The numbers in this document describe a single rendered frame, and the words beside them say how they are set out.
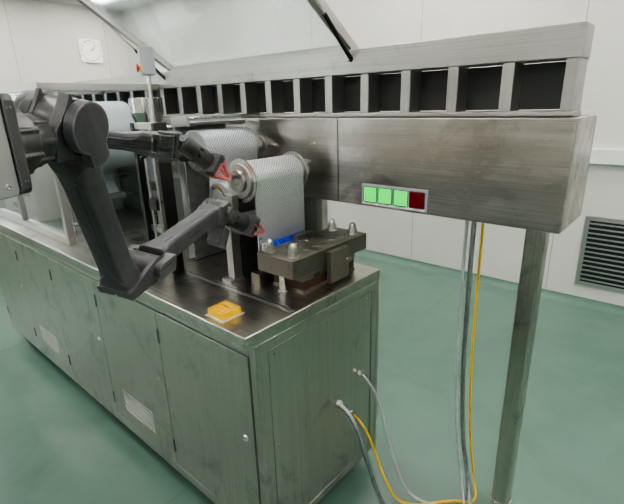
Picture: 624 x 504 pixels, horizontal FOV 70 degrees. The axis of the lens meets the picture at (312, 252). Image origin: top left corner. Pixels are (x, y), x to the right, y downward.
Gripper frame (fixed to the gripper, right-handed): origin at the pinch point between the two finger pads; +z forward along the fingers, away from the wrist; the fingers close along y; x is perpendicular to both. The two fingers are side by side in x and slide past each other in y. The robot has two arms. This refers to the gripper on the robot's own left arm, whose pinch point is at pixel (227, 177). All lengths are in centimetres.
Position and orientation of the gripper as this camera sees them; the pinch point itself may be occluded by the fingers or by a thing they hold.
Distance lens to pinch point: 150.0
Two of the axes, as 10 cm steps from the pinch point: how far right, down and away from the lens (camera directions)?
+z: 5.5, 4.2, 7.2
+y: 7.4, 1.7, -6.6
